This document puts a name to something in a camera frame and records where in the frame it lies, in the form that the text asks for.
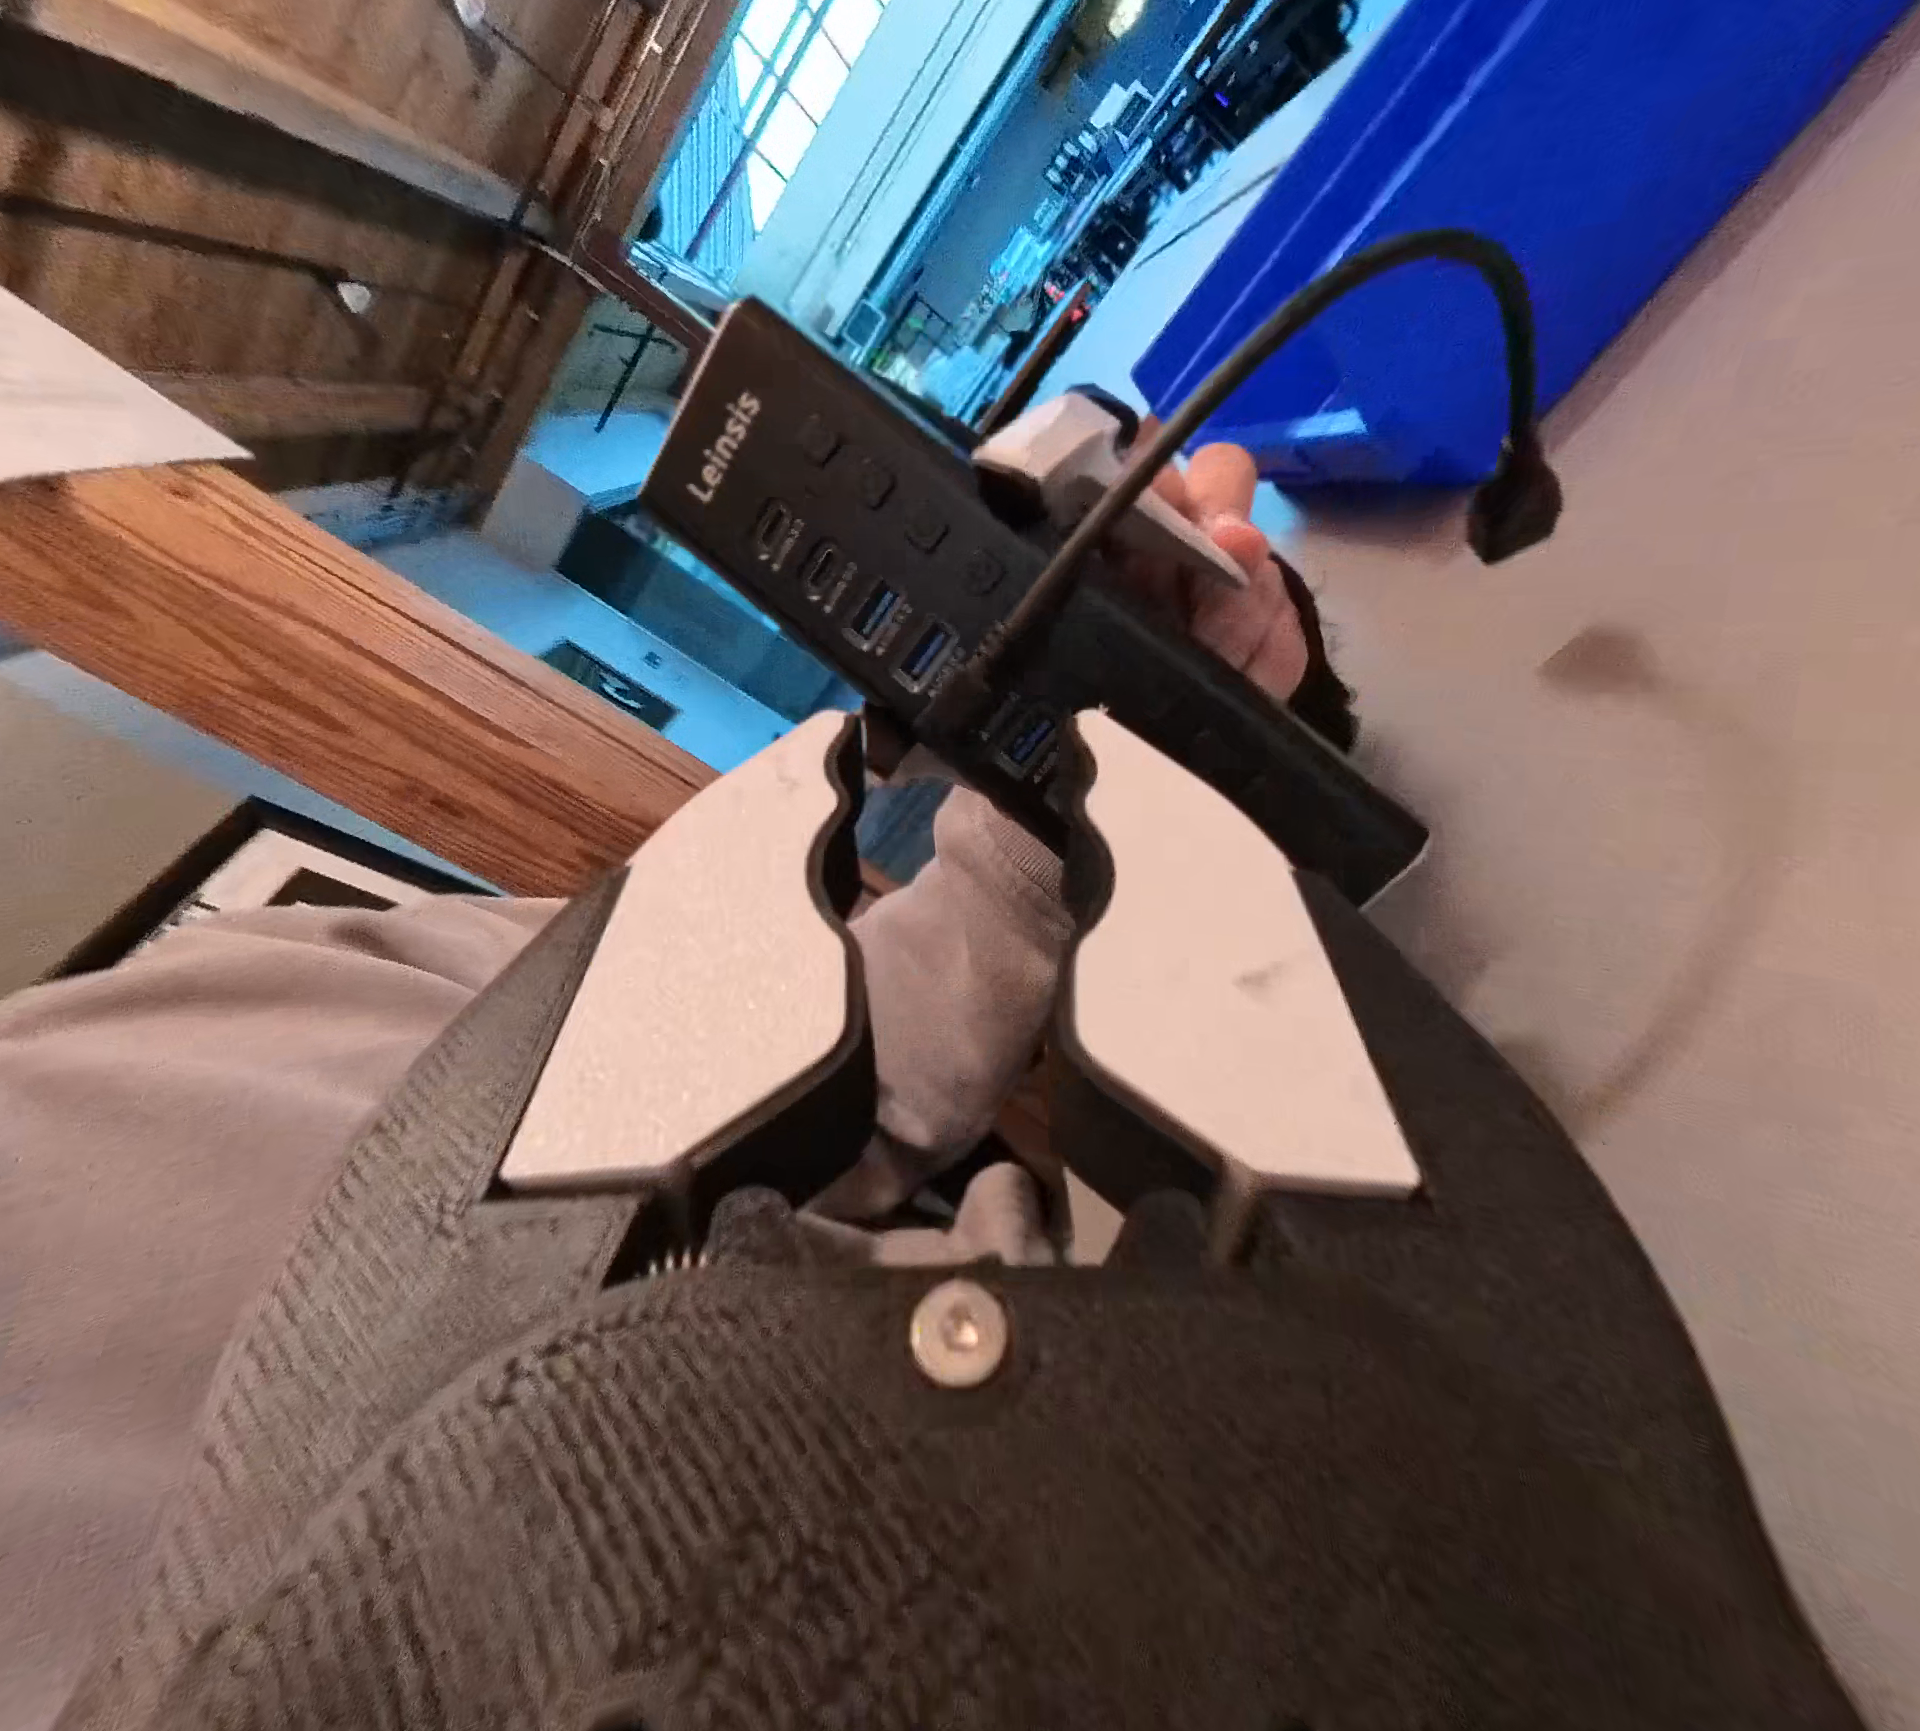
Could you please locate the blue plastic bin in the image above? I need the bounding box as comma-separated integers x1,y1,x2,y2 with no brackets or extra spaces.
1131,0,1920,488

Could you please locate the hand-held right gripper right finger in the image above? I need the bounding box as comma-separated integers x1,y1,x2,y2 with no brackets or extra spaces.
1052,711,1428,1205

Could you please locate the person's left hand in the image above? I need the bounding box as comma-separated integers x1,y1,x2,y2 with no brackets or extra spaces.
1154,442,1310,701

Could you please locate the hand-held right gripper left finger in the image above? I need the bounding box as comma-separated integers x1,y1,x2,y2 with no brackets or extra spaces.
496,707,882,1205

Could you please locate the black cable with gold plug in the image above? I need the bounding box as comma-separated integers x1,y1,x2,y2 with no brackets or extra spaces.
959,232,1566,713

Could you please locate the person's grey sweatshirt torso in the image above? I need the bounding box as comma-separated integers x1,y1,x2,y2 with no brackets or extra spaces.
0,891,632,1731

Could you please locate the person's left forearm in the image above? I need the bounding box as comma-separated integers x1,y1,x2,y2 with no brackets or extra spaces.
846,785,1080,1223

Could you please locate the black framed sign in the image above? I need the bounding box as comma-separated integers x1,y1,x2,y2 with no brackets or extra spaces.
43,797,503,989

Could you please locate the long black USB hub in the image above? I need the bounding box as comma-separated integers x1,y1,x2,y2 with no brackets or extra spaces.
636,298,1429,907

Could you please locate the neighbouring white desk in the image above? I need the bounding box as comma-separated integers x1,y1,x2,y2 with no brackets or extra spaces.
974,36,1351,436

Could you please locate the white sheet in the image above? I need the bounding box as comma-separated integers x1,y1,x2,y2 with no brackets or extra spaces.
0,288,253,484

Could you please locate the wooden post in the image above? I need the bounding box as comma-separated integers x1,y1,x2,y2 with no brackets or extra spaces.
0,456,722,895

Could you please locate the light grey desk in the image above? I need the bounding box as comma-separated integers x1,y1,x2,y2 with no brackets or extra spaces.
1050,6,1920,1731

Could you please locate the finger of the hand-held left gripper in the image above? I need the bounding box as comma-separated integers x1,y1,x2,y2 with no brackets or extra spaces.
974,394,1254,594

